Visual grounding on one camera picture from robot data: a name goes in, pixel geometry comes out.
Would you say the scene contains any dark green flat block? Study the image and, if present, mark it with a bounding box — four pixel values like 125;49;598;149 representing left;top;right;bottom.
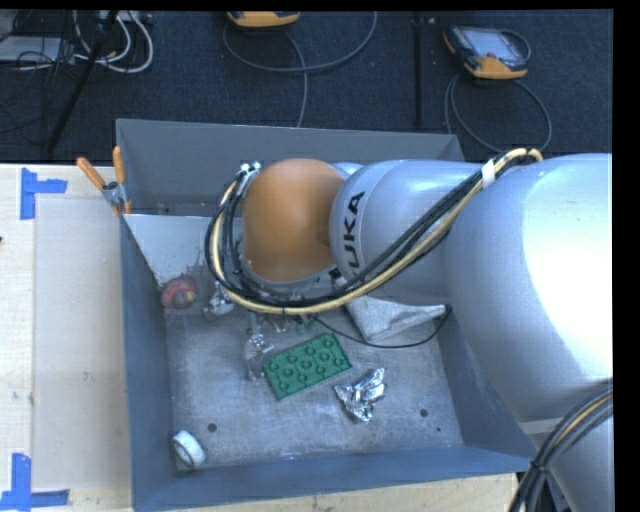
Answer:
262;332;353;402

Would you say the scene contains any grey metal bin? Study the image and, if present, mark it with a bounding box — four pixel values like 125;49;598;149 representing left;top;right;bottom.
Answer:
114;118;539;512

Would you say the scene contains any red-orange toy fruit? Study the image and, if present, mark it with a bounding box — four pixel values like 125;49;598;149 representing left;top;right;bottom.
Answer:
159;275;199;310

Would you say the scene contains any crumpled silver foil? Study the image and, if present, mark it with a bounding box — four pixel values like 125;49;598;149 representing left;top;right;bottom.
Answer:
333;367;388;424

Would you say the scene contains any grey cloth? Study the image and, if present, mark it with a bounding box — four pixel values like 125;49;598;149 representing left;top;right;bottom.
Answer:
344;294;447;346

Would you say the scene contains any white tape ring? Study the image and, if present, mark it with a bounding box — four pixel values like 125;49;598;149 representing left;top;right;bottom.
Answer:
170;429;207;472

